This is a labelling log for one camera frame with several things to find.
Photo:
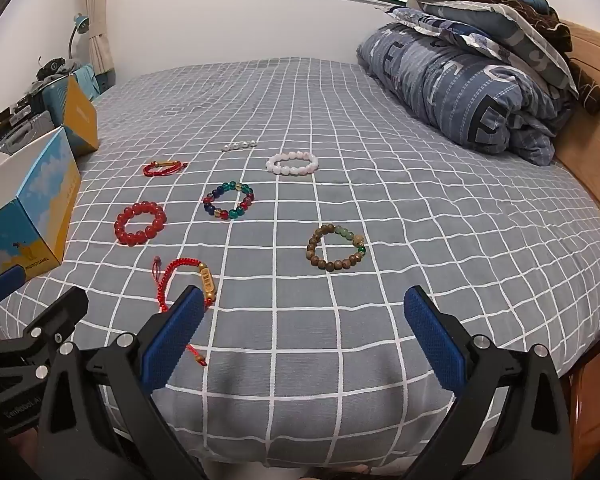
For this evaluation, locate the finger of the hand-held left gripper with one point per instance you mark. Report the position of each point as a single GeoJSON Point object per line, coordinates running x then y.
{"type": "Point", "coordinates": [0, 281]}
{"type": "Point", "coordinates": [55, 317]}

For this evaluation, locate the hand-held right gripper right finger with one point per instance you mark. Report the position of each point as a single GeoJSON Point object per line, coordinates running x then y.
{"type": "Point", "coordinates": [435, 340]}

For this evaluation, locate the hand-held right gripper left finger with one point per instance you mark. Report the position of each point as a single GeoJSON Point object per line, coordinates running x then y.
{"type": "Point", "coordinates": [172, 340]}

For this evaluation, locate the blue and yellow cardboard box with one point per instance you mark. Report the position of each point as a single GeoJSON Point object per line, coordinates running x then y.
{"type": "Point", "coordinates": [30, 210]}

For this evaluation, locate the grey suitcase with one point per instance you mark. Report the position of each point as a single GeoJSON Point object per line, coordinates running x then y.
{"type": "Point", "coordinates": [20, 132]}

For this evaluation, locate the blue clothes pile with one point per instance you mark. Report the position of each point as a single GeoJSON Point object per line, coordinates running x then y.
{"type": "Point", "coordinates": [55, 102]}

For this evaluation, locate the pearl hair clip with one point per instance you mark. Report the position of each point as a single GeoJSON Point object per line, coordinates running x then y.
{"type": "Point", "coordinates": [239, 146]}

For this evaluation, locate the folded blue printed quilt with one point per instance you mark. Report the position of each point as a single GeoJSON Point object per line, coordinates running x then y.
{"type": "Point", "coordinates": [455, 90]}

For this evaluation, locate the grey checked bed sheet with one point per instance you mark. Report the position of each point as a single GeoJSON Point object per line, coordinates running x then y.
{"type": "Point", "coordinates": [330, 110]}

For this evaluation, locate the teal desk lamp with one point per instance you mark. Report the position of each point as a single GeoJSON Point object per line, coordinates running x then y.
{"type": "Point", "coordinates": [80, 24]}

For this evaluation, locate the beige curtain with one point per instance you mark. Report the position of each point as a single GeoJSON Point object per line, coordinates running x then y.
{"type": "Point", "coordinates": [97, 15]}

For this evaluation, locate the grey patterned pillow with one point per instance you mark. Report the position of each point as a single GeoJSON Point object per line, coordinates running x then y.
{"type": "Point", "coordinates": [520, 35]}

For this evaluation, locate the stack of pillows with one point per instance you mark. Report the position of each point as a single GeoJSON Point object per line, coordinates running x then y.
{"type": "Point", "coordinates": [530, 7]}

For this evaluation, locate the wooden bed frame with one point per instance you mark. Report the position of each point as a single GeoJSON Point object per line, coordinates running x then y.
{"type": "Point", "coordinates": [595, 125]}

